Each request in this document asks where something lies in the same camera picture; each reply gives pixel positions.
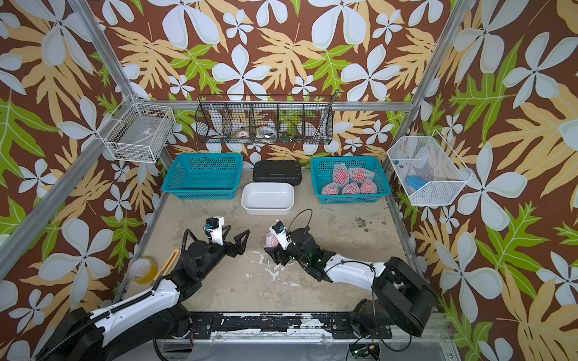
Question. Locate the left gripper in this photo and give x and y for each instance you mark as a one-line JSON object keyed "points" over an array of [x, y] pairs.
{"points": [[238, 247]]}

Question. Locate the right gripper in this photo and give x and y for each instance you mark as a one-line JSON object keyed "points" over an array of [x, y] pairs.
{"points": [[276, 253]]}

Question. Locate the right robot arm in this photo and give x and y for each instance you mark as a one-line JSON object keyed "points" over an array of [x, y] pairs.
{"points": [[400, 296]]}

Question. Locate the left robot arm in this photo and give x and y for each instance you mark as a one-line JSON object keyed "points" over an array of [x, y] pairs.
{"points": [[158, 312]]}

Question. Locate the white rectangular tub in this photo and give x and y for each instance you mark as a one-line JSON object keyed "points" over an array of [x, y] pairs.
{"points": [[268, 198]]}

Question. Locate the yellow box cutter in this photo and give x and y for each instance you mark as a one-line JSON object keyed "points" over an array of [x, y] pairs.
{"points": [[168, 266]]}

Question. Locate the left teal plastic basket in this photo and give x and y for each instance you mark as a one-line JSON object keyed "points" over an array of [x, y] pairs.
{"points": [[204, 176]]}

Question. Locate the teal plastic basket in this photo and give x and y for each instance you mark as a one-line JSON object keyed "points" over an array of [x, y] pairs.
{"points": [[204, 176], [349, 180]]}

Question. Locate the yellow tape roll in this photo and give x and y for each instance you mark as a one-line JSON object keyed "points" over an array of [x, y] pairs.
{"points": [[142, 270]]}

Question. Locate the black plastic case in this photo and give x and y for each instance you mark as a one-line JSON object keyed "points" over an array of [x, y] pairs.
{"points": [[278, 171]]}

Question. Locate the right teal plastic basket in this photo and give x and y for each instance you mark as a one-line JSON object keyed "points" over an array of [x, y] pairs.
{"points": [[349, 180]]}

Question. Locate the netted apple top right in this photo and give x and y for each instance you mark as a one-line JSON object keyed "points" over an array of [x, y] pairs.
{"points": [[359, 175]]}

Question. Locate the blue object in basket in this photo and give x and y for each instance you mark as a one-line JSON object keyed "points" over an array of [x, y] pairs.
{"points": [[415, 182]]}

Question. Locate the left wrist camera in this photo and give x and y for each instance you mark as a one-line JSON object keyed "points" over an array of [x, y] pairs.
{"points": [[214, 230]]}

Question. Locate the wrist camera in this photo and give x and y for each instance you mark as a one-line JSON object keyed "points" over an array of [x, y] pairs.
{"points": [[214, 230], [279, 231]]}

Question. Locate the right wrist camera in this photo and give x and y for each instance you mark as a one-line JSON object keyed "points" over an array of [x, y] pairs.
{"points": [[279, 231]]}

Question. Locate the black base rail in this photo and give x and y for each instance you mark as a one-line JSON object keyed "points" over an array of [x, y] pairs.
{"points": [[332, 325]]}

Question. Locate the tape roll in wire basket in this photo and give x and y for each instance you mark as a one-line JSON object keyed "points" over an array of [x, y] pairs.
{"points": [[242, 134]]}

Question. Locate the white item in wire basket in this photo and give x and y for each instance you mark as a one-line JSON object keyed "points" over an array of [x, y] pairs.
{"points": [[267, 133]]}

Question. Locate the black wire wall basket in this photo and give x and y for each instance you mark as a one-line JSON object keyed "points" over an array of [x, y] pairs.
{"points": [[297, 119]]}

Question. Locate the white wire basket left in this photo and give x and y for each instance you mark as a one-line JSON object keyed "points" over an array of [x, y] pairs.
{"points": [[137, 131]]}

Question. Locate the white wire basket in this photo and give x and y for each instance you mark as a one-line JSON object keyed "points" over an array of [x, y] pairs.
{"points": [[434, 159], [137, 131]]}

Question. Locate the white wire basket right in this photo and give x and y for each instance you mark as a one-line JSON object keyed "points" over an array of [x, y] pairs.
{"points": [[434, 159]]}

